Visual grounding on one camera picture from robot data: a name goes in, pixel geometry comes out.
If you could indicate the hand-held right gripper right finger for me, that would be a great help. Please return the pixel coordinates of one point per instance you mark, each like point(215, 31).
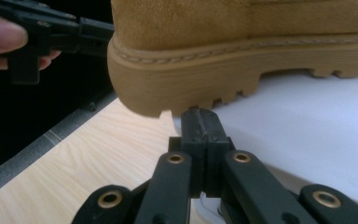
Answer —
point(230, 174)

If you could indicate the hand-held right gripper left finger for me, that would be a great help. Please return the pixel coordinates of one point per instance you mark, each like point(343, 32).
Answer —
point(180, 174)

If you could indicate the white two-tier shoe rack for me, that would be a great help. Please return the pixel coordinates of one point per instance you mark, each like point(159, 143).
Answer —
point(307, 133)

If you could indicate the tan suede boot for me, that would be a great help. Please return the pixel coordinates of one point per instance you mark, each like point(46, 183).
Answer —
point(199, 77)

